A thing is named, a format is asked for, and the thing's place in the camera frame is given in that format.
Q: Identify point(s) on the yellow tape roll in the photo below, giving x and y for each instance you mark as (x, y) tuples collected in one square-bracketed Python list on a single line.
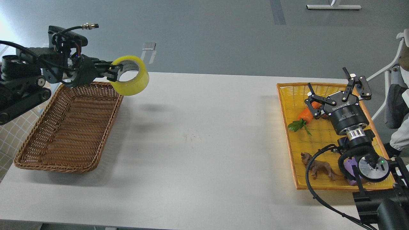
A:
[(136, 84)]

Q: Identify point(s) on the brown wicker basket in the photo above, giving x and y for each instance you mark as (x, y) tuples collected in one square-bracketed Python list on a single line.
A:
[(71, 133)]

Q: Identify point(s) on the white rolling chair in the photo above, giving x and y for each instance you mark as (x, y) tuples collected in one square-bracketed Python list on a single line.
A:
[(387, 70)]

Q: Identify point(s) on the yellow plastic basket tray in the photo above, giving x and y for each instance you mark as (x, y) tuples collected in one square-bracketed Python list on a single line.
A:
[(291, 97)]

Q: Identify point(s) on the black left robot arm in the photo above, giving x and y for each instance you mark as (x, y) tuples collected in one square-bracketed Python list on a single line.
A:
[(24, 74)]

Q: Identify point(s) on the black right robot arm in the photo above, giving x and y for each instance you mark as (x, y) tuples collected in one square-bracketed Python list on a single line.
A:
[(382, 198)]

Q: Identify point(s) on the white stand base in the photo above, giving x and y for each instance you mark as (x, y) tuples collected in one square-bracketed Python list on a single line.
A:
[(333, 5)]

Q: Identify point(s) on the purple foam block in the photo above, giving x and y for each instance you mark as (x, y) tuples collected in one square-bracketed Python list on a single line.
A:
[(348, 163)]

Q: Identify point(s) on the orange toy carrot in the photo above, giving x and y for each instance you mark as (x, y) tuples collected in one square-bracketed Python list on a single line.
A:
[(305, 117)]

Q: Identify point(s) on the brown toy lion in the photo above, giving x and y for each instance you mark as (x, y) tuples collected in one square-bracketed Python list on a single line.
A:
[(317, 165)]

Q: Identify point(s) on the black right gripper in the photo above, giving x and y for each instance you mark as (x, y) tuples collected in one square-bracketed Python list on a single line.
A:
[(343, 108)]

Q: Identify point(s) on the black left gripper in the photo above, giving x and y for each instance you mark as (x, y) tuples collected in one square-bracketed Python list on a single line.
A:
[(90, 68)]

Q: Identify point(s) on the beige checkered cloth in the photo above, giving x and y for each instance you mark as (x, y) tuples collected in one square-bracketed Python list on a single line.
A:
[(12, 135)]

